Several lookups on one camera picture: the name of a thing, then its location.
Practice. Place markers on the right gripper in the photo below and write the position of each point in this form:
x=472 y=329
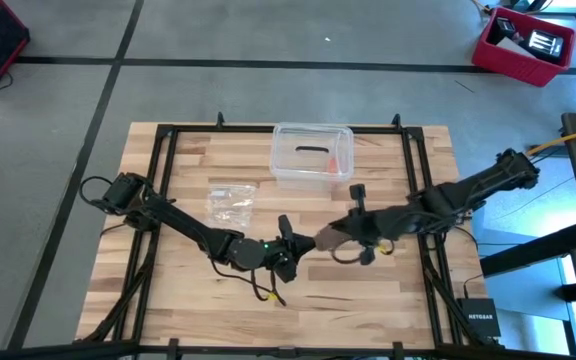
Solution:
x=375 y=225

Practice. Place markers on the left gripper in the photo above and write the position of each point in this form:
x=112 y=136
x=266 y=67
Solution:
x=283 y=255

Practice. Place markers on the brown elastic bandage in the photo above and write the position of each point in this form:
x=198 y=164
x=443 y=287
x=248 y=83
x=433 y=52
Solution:
x=327 y=241

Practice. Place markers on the clear plastic zip bag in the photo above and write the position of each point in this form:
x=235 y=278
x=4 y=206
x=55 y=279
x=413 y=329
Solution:
x=230 y=205

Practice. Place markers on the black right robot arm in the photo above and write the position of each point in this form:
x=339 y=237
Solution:
x=468 y=192

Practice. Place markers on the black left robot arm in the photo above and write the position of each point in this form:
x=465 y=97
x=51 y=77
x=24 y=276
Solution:
x=178 y=220

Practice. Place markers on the red plastic crate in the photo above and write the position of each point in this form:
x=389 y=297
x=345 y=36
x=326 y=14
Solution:
x=513 y=67

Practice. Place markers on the small black device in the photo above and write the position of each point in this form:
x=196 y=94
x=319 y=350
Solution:
x=505 y=26

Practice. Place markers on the black silver device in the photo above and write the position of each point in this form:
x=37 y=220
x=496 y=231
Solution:
x=543 y=45

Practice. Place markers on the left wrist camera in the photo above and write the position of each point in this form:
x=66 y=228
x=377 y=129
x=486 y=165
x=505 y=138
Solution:
x=284 y=224

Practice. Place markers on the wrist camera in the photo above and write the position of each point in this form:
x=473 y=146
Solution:
x=357 y=191
x=284 y=224

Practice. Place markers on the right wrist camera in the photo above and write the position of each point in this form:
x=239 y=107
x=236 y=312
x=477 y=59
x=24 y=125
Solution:
x=357 y=191

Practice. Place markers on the black metal table frame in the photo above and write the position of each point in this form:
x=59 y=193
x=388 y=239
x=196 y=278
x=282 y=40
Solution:
x=198 y=129

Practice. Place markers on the black network switch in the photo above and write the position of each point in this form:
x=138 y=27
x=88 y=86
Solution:
x=479 y=317

